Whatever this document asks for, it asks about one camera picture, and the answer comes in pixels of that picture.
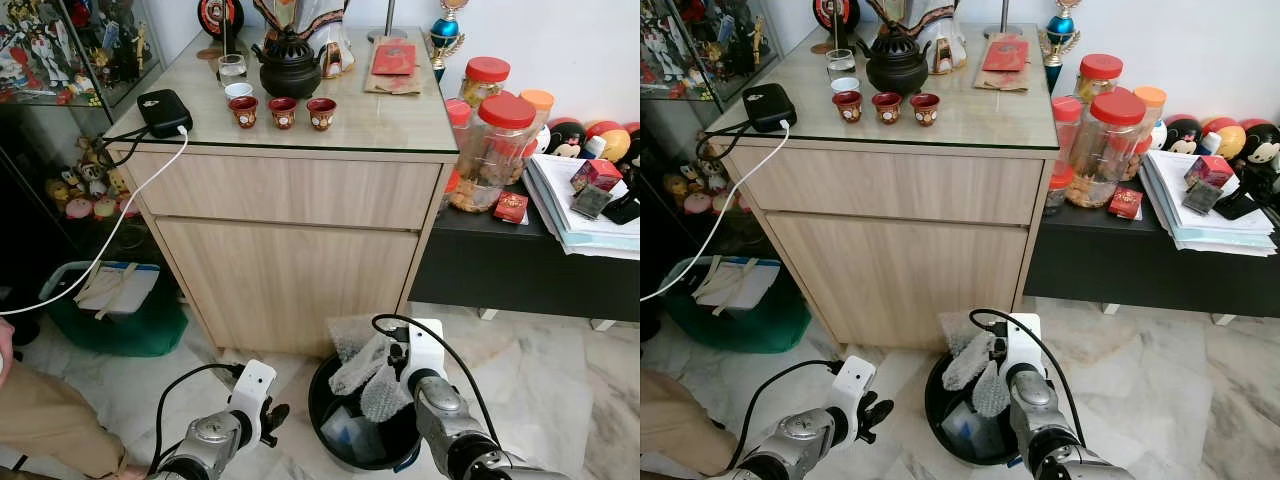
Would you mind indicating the black mouse plush toy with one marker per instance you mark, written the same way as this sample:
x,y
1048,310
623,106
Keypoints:
x,y
633,150
1262,150

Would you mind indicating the large clear jar red lid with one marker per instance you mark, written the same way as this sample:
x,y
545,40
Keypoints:
x,y
495,160
1105,155

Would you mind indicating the small black stand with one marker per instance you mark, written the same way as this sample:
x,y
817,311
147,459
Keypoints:
x,y
1250,205
625,208

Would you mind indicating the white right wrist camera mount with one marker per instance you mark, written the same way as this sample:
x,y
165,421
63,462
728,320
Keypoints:
x,y
1022,340
425,345

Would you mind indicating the silver lamp post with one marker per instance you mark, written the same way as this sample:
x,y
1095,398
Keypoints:
x,y
388,15
1003,12

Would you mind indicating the round red black ornament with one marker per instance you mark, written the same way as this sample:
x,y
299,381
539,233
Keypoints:
x,y
835,12
220,15

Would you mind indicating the black round plush toy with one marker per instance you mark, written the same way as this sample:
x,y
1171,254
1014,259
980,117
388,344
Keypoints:
x,y
1183,132
565,135

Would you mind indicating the clear jar orange lid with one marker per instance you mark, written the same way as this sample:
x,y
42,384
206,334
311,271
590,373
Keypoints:
x,y
538,100
1150,97

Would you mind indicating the light wooden drawer cabinet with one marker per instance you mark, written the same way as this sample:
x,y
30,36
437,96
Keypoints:
x,y
880,270
280,270

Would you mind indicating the gold trophy with blue globe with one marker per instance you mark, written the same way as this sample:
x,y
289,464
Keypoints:
x,y
1060,25
445,28

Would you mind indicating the clear drinking glass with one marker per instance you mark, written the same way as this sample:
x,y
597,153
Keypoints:
x,y
841,65
232,70

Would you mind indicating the glass display cabinet with figures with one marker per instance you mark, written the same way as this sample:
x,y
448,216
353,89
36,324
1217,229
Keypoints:
x,y
690,50
60,60

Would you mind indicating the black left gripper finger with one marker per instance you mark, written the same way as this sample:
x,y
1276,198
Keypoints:
x,y
272,438
875,433
882,403
279,409

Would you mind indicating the green plastic basket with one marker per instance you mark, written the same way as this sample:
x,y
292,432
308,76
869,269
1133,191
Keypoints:
x,y
760,330
130,335

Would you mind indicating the black iron teapot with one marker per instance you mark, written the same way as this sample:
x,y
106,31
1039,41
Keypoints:
x,y
895,65
290,70

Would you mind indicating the yellow red round plush toy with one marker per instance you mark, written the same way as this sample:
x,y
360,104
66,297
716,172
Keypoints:
x,y
612,142
1228,140

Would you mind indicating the yellow-filled jar red lid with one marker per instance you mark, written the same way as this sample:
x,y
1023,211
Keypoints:
x,y
485,72
1100,68

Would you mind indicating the red packet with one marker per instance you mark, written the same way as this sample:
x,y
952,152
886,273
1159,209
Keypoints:
x,y
393,58
1005,55

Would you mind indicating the flat red printed box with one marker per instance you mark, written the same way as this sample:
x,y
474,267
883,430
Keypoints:
x,y
510,207
1125,203

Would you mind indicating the small white cup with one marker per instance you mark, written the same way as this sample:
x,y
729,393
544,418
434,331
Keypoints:
x,y
845,85
238,90

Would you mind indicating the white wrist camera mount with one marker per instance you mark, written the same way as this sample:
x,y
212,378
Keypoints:
x,y
252,390
425,345
855,385
1022,340

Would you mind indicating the tied bundle of papers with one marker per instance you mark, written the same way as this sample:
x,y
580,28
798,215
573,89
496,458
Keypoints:
x,y
120,290
740,285

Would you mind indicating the stack of white papers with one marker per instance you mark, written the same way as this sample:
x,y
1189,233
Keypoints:
x,y
1190,225
570,225

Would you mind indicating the person's leg in khaki trousers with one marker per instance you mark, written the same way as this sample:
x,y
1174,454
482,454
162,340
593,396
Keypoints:
x,y
45,420
675,420

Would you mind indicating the long black low console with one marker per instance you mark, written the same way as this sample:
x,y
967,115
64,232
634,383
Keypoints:
x,y
1130,270
520,270

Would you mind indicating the dark red small box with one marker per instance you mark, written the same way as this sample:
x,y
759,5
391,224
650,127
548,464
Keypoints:
x,y
597,175
1210,172

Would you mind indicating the slim clear jar red lid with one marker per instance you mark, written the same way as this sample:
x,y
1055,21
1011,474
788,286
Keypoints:
x,y
1065,110
457,112

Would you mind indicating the small red tea cup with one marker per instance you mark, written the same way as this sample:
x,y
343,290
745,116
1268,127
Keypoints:
x,y
847,105
321,113
887,107
243,110
283,112
925,108

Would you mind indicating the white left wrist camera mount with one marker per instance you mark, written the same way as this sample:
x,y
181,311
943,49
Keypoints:
x,y
252,390
855,385

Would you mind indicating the dark foil packet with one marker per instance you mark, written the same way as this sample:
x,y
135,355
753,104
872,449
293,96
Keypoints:
x,y
590,200
1203,197

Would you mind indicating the clear bubble wrap sheet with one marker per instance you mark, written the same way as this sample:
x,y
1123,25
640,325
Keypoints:
x,y
975,370
365,375

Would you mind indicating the brown paper sheet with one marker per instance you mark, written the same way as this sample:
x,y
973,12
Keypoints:
x,y
1000,82
392,85

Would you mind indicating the robed porcelain statue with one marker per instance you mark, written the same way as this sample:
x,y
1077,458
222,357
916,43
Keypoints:
x,y
335,45
945,45

